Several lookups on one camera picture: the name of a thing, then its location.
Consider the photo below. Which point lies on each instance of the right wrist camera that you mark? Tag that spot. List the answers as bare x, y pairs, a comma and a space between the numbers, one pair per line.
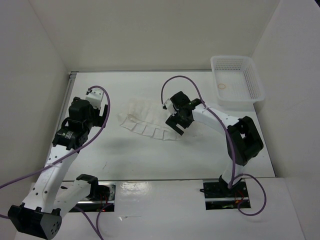
169, 107

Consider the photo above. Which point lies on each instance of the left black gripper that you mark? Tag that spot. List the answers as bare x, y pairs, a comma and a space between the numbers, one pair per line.
100, 121

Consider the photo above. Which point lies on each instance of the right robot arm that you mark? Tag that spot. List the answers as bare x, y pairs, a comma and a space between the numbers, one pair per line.
243, 141

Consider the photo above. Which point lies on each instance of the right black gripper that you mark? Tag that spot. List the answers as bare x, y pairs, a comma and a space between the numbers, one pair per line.
172, 121

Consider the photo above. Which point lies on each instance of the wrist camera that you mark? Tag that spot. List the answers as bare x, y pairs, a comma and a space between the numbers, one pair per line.
169, 107
95, 96

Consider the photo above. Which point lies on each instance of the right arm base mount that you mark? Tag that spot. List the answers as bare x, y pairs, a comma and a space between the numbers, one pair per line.
219, 197

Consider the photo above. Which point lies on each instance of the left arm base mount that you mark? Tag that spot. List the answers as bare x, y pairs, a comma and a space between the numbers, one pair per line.
105, 200

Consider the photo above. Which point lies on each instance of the white plastic basket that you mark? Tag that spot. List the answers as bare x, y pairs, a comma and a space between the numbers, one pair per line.
240, 75

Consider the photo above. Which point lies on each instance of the white pleated skirt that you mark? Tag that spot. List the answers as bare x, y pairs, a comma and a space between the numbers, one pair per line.
146, 117

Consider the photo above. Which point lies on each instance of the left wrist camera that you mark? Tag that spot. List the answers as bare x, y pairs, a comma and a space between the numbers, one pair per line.
95, 96

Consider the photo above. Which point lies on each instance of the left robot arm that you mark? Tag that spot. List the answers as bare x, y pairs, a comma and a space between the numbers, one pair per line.
40, 214

